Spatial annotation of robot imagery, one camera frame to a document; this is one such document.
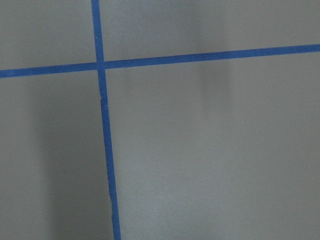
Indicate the vertical blue tape line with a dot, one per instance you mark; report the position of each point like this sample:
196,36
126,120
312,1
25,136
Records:
104,105

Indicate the horizontal blue tape line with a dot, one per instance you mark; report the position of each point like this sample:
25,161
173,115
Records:
161,60

